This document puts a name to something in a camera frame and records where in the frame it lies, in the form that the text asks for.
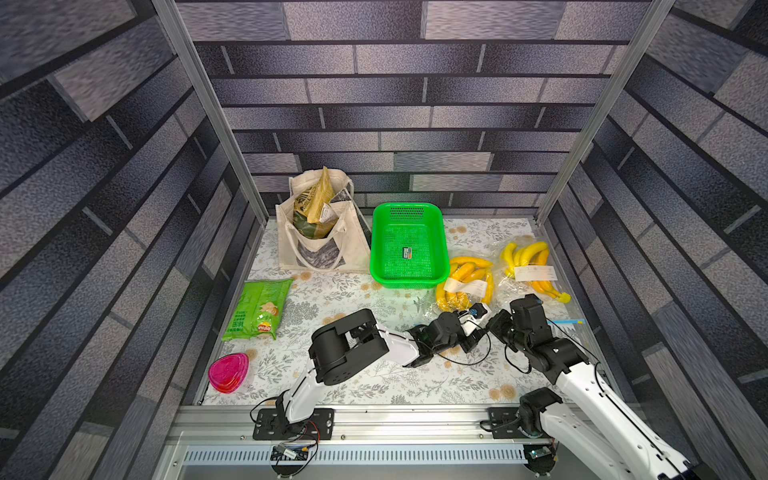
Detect yellow banana bunch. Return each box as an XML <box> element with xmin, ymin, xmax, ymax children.
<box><xmin>500</xmin><ymin>241</ymin><xmax>571</xmax><ymax>304</ymax></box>
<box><xmin>435</xmin><ymin>256</ymin><xmax>496</xmax><ymax>313</ymax></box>

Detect clear zip-top bag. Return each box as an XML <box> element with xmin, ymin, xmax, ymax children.
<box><xmin>494</xmin><ymin>235</ymin><xmax>586</xmax><ymax>329</ymax></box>
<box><xmin>428</xmin><ymin>251</ymin><xmax>502</xmax><ymax>322</ymax></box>

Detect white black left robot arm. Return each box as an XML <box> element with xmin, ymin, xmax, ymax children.
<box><xmin>275</xmin><ymin>303</ymin><xmax>490</xmax><ymax>425</ymax></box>

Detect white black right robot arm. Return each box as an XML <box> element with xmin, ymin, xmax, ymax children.
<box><xmin>485</xmin><ymin>305</ymin><xmax>718</xmax><ymax>479</ymax></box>

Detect beige canvas tote bag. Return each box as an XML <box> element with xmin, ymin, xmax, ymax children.
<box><xmin>276</xmin><ymin>178</ymin><xmax>372</xmax><ymax>273</ymax></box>

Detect green chips bag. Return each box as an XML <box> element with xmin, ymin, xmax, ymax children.
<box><xmin>222</xmin><ymin>278</ymin><xmax>294</xmax><ymax>341</ymax></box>

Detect green plastic basket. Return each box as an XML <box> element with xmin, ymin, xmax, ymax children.
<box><xmin>370</xmin><ymin>202</ymin><xmax>449</xmax><ymax>289</ymax></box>

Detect right circuit board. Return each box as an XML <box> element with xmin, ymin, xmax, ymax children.
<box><xmin>523</xmin><ymin>445</ymin><xmax>557</xmax><ymax>478</ymax></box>

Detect circuit board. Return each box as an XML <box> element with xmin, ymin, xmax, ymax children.
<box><xmin>523</xmin><ymin>445</ymin><xmax>557</xmax><ymax>478</ymax></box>
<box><xmin>269</xmin><ymin>444</ymin><xmax>318</xmax><ymax>479</ymax></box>

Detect snack packets in tote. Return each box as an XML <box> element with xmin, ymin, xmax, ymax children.
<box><xmin>290</xmin><ymin>167</ymin><xmax>354</xmax><ymax>240</ymax></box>

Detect left circuit board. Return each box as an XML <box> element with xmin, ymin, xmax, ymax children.
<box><xmin>269</xmin><ymin>444</ymin><xmax>318</xmax><ymax>479</ymax></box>

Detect pink plastic container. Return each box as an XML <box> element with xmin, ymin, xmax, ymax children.
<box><xmin>208</xmin><ymin>353</ymin><xmax>250</xmax><ymax>394</ymax></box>

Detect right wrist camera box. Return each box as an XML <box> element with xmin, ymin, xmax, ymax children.
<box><xmin>510</xmin><ymin>294</ymin><xmax>551</xmax><ymax>336</ymax></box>

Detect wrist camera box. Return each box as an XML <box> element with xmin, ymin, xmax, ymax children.
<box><xmin>510</xmin><ymin>294</ymin><xmax>551</xmax><ymax>336</ymax></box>
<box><xmin>469</xmin><ymin>303</ymin><xmax>489</xmax><ymax>323</ymax></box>

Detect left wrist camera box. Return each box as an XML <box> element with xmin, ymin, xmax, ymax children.
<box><xmin>469</xmin><ymin>303</ymin><xmax>489</xmax><ymax>323</ymax></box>

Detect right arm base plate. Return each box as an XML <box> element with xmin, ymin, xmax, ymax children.
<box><xmin>481</xmin><ymin>406</ymin><xmax>534</xmax><ymax>439</ymax></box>

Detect aluminium front rail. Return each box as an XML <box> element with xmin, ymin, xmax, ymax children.
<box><xmin>152</xmin><ymin>403</ymin><xmax>601</xmax><ymax>480</ymax></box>

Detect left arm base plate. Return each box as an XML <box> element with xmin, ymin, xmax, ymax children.
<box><xmin>252</xmin><ymin>408</ymin><xmax>335</xmax><ymax>441</ymax></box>

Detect aluminium frame post right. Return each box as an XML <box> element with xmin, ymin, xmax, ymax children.
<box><xmin>535</xmin><ymin>0</ymin><xmax>675</xmax><ymax>227</ymax></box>

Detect aluminium frame post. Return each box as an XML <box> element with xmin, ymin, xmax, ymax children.
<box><xmin>152</xmin><ymin>0</ymin><xmax>269</xmax><ymax>226</ymax></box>
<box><xmin>535</xmin><ymin>0</ymin><xmax>675</xmax><ymax>227</ymax></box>

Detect aluminium frame post left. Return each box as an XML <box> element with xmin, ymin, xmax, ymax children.
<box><xmin>152</xmin><ymin>0</ymin><xmax>269</xmax><ymax>226</ymax></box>

